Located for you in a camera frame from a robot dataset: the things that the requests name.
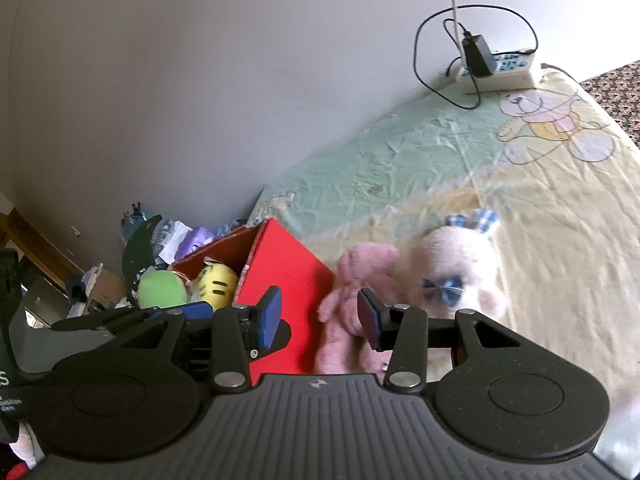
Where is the green plush toy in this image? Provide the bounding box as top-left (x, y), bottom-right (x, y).
top-left (137, 270), bottom-right (189, 309)

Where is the red cardboard box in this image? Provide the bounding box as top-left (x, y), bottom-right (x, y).
top-left (170, 217), bottom-right (337, 376)

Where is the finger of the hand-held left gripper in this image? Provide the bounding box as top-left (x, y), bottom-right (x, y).
top-left (50, 301), bottom-right (216, 334)

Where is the black charger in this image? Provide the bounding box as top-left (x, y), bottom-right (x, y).
top-left (461, 34), bottom-right (494, 77)

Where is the blue plastic object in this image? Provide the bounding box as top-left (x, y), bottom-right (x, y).
top-left (120, 202), bottom-right (149, 231)

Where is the brown patterned blanket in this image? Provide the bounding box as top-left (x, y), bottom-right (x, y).
top-left (580, 60), bottom-right (640, 149)

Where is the dark green flat object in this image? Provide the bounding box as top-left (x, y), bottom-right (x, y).
top-left (121, 215), bottom-right (164, 291)

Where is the white blue packet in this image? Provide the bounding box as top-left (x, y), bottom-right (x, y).
top-left (150, 219), bottom-right (194, 261)

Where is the purple packet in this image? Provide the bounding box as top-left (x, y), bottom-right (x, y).
top-left (180, 227), bottom-right (216, 256)

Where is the brown cardboard box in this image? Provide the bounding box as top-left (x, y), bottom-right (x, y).
top-left (65, 265), bottom-right (132, 307)

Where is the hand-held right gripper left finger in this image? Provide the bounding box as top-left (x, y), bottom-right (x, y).
top-left (117, 286), bottom-right (292, 395)

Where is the cream plush toy with bows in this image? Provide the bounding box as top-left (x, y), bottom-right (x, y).
top-left (400, 209), bottom-right (510, 361)

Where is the power strip cord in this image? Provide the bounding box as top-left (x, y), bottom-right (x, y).
top-left (541, 62), bottom-right (583, 85)

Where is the printed bed sheet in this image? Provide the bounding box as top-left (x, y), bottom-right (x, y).
top-left (247, 67), bottom-right (640, 471)

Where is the pink plush bear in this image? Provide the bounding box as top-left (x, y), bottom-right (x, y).
top-left (315, 242), bottom-right (401, 375)

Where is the white power strip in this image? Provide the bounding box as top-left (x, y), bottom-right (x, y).
top-left (446, 49), bottom-right (542, 94)

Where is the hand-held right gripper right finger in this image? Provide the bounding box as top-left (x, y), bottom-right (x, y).
top-left (356, 288), bottom-right (524, 394)

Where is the yellow tiger plush toy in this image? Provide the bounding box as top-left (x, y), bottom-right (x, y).
top-left (189, 257), bottom-right (240, 311)

